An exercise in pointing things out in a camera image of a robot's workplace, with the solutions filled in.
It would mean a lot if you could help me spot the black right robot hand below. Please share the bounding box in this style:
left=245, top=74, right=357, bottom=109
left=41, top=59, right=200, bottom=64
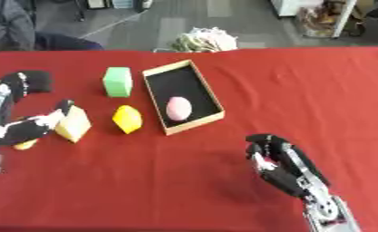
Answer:
left=244, top=133, right=332, bottom=199

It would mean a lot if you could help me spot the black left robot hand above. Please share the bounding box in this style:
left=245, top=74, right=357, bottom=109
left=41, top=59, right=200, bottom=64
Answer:
left=0, top=70, right=76, bottom=152

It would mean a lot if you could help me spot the pale yellow block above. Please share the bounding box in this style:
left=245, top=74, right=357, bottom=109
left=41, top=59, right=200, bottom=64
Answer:
left=53, top=105, right=93, bottom=144

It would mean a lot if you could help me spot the cardboard box with black inside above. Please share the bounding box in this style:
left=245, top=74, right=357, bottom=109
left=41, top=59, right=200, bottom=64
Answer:
left=141, top=59, right=227, bottom=136

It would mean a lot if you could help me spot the small yellow toy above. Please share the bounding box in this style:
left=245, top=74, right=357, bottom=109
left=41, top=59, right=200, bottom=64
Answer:
left=12, top=139, right=42, bottom=151

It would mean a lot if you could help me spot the yellow toy lemon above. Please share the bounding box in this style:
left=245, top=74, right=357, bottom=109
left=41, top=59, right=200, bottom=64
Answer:
left=111, top=104, right=144, bottom=135

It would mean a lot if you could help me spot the green block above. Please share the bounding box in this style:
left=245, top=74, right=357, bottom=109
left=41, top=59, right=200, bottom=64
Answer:
left=101, top=66, right=135, bottom=99

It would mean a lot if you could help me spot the person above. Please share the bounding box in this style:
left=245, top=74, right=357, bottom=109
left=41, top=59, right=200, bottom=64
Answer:
left=0, top=0, right=105, bottom=53

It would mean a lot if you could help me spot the pink toy egg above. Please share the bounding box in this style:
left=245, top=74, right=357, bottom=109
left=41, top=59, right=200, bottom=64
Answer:
left=164, top=96, right=194, bottom=122

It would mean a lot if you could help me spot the crumpled pale bag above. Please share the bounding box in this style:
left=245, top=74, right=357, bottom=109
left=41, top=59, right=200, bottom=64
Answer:
left=168, top=26, right=239, bottom=53

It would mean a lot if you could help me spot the white shelf unit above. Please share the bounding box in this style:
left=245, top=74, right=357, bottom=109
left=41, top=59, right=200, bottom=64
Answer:
left=269, top=0, right=359, bottom=39

